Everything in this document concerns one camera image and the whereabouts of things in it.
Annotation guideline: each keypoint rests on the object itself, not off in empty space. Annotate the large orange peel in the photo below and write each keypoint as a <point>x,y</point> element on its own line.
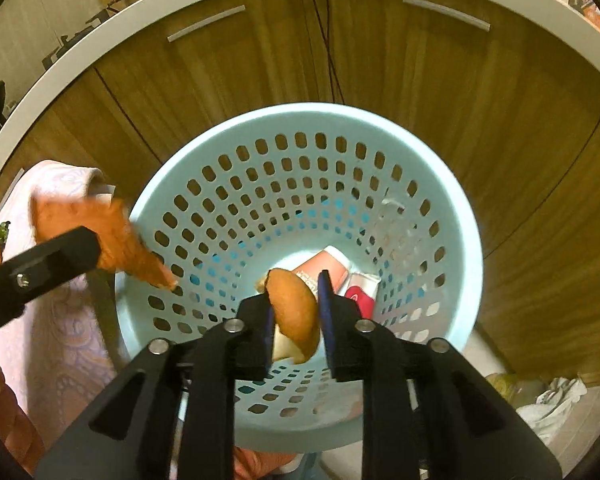
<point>125,245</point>

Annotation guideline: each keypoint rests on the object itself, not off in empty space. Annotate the pink wrapper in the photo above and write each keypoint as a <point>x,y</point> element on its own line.
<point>320,267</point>

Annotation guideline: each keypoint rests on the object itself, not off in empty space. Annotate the orange cloth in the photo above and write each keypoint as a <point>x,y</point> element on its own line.
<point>260,465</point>

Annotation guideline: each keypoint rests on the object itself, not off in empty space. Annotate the clear plastic bag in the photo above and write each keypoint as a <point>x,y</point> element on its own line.
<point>510,387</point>

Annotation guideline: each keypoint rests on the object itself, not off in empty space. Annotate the wooden kitchen cabinet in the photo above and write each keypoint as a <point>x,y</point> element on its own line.
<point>405,85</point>

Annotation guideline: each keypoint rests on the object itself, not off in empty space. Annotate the light blue plastic basket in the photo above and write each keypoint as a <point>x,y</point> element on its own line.
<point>300,117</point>

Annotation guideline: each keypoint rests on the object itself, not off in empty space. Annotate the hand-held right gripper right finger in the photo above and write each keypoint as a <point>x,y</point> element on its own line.
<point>325,320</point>

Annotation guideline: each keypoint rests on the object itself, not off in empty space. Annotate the red white wrapper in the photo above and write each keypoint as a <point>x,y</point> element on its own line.
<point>360,295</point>

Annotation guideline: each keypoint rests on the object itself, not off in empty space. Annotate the pink floral cloth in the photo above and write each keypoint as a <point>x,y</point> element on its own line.
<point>55,360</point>

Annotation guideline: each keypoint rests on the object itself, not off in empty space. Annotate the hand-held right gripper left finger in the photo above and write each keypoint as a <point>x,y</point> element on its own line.
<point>269,335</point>

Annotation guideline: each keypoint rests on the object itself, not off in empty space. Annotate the curved orange peel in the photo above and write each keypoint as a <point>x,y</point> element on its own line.
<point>292,305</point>

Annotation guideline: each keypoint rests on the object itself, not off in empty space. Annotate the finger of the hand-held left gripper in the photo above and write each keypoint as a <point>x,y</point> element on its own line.
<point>65,252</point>

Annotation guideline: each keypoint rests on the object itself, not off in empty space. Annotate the black gas stove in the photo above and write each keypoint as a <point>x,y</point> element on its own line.
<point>70,40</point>

